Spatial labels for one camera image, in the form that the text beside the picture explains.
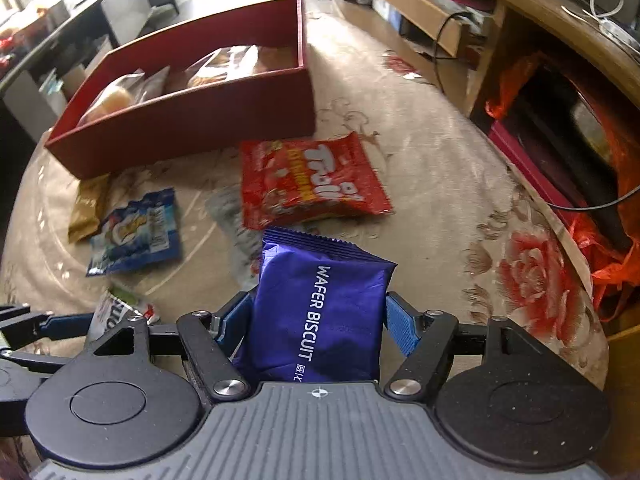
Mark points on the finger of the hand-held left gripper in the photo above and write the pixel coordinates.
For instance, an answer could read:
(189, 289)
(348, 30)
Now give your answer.
(35, 361)
(70, 325)

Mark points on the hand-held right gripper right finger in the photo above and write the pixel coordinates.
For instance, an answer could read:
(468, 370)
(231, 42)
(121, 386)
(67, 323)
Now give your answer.
(402, 325)

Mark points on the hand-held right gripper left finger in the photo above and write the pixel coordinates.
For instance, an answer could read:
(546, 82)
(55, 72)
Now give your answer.
(234, 322)

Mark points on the green white chip packet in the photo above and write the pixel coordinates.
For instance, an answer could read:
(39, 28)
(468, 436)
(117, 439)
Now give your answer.
(112, 315)

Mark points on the blue wafer biscuit packet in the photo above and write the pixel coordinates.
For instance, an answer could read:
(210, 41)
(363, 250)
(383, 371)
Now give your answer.
(310, 300)

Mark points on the blue white candy packet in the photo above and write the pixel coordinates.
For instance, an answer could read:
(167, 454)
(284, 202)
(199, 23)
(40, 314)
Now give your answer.
(135, 235)

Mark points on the gold snack packet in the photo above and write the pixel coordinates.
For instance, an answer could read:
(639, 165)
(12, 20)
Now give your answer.
(87, 210)

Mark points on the red gummy candy packet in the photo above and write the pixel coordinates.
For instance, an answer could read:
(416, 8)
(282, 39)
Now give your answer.
(300, 180)

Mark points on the red cardboard box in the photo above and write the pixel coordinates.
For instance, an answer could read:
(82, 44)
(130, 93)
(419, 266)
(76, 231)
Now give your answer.
(190, 120)

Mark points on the bread bun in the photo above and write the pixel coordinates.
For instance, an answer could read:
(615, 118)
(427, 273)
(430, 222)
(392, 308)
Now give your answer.
(115, 100)

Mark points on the clear crispy snack packet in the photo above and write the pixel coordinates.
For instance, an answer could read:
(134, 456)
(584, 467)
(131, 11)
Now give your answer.
(265, 60)

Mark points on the beige floral tablecloth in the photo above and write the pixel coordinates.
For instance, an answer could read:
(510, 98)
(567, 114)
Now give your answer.
(450, 185)

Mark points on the red flat gift box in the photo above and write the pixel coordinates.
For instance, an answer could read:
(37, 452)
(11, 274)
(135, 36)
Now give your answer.
(535, 180)

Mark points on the orange plastic bag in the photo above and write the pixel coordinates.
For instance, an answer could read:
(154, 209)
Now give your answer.
(615, 280)

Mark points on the blue white carton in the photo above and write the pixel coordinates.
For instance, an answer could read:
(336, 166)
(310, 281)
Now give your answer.
(387, 12)

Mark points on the black white low cabinet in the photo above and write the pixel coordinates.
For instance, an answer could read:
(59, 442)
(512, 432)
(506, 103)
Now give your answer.
(115, 15)

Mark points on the wooden television cabinet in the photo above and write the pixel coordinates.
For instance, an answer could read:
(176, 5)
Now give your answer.
(500, 25)

